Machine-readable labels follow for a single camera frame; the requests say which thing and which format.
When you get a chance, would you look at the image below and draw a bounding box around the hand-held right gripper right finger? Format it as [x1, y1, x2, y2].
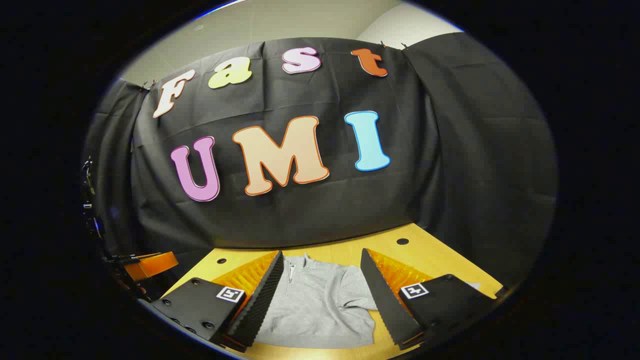
[360, 248, 507, 351]

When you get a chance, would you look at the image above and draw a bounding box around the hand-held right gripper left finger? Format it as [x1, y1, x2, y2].
[149, 250, 285, 354]

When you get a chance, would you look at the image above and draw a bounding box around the grey zip-neck sweatshirt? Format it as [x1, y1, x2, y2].
[255, 254, 482, 350]

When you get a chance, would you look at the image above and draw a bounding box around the black backdrop cloth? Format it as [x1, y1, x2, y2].
[82, 32, 558, 296]

